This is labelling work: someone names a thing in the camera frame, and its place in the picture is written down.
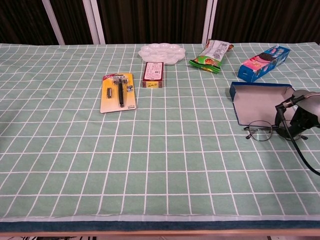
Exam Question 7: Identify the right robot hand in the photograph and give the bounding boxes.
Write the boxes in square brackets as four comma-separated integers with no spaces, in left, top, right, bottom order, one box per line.
[274,89,320,141]

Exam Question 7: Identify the thin metal frame eyeglasses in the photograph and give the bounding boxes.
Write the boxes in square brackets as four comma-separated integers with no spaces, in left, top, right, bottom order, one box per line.
[243,120,309,143]

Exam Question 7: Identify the dark blue glasses case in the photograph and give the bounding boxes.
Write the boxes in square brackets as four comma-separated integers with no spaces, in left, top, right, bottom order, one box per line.
[229,81,297,126]

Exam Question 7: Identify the red rectangular box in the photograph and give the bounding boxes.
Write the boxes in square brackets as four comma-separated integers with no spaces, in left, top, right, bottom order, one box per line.
[142,61,166,89]

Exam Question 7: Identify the blue cookie box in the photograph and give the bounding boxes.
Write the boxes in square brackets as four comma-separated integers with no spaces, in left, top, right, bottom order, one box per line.
[237,44,291,83]

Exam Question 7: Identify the green snack bag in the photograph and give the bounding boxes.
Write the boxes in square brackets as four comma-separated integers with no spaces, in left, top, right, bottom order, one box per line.
[188,39,235,75]

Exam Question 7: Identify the white flower-shaped palette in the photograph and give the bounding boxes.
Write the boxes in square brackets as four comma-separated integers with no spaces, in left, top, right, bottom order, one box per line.
[138,42,187,67]

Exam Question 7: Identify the blue felt table underlay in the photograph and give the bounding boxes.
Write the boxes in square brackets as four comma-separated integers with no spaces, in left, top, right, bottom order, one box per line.
[0,220,320,232]

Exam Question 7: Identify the razor on yellow card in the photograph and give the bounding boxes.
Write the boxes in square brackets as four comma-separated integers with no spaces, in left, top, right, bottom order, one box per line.
[99,71,138,114]

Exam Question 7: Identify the green checked tablecloth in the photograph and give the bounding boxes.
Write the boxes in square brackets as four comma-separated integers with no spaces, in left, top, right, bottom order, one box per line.
[0,42,320,223]

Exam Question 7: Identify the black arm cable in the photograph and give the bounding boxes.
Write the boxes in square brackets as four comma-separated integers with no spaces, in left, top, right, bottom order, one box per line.
[274,98,320,176]

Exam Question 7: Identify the white partition post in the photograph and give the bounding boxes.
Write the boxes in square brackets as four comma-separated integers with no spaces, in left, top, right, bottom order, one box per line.
[82,0,106,45]
[201,0,218,45]
[41,0,66,46]

